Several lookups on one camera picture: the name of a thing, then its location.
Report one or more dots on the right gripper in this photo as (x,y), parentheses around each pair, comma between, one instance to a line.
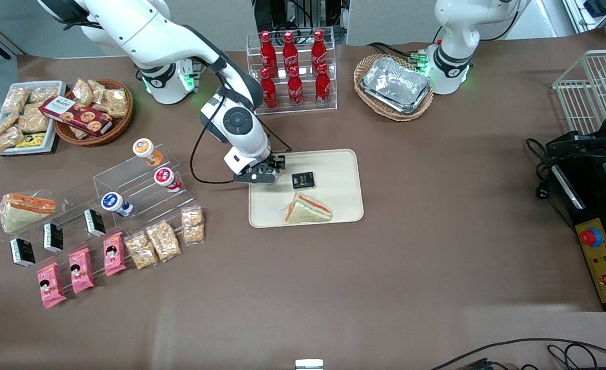
(273,165)

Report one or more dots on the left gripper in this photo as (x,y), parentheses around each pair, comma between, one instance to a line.
(588,147)

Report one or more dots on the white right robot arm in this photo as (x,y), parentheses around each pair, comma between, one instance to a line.
(143,25)

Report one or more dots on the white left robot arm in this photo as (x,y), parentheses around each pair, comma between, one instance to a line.
(457,20)

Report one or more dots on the flat black gum box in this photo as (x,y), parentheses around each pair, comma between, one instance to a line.
(303,180)

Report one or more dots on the beige plastic serving tray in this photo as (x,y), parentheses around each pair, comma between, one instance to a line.
(333,169)

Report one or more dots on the red label gum bottle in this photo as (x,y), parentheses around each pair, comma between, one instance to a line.
(164,177)

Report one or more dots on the orange label gum bottle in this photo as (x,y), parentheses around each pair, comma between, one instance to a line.
(143,148)

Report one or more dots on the blue label gum bottle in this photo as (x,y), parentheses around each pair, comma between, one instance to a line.
(111,201)

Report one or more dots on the small wrapped triangle sandwich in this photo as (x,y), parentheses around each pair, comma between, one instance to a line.
(308,211)

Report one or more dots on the black yellow control box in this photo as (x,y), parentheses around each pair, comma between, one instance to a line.
(590,205)

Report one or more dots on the clear acrylic bottle rack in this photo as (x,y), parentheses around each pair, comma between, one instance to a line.
(302,110)

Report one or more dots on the red cola bottle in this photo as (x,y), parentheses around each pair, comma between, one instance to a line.
(295,90)
(318,49)
(270,92)
(267,51)
(289,51)
(323,87)

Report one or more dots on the clear bag of crackers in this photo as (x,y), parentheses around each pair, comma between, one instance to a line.
(4,124)
(16,100)
(43,94)
(7,140)
(34,121)
(115,103)
(163,240)
(141,250)
(82,91)
(97,90)
(193,224)
(79,133)

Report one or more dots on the red emergency stop button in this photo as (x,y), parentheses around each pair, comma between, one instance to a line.
(590,237)

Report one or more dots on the small clear acrylic riser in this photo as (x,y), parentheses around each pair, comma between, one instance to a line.
(143,185)

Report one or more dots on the oval light wicker basket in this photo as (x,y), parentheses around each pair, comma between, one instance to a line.
(392,115)

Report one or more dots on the aluminium foil container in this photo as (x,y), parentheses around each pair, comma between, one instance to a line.
(395,85)

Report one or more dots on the round brown wicker basket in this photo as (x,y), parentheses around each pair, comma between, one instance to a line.
(120,126)

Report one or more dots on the black equipment rack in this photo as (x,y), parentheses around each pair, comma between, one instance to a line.
(282,10)

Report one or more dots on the pink snack pack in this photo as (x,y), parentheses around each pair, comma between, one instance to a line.
(51,285)
(80,271)
(114,254)

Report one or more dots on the small black carton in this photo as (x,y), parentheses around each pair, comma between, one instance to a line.
(22,253)
(95,223)
(53,237)

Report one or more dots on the red cookie box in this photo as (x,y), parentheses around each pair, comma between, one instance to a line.
(76,115)

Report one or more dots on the long clear acrylic riser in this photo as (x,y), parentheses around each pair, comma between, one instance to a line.
(71,221)

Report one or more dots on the white rectangular plastic bin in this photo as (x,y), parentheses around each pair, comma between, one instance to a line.
(51,136)

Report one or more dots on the yellow snack packet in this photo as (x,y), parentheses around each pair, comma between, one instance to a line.
(31,140)

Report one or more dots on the large wrapped triangle sandwich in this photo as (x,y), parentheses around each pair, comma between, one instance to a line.
(22,213)

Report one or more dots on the metal shelf frame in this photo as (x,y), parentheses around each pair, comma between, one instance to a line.
(598,10)

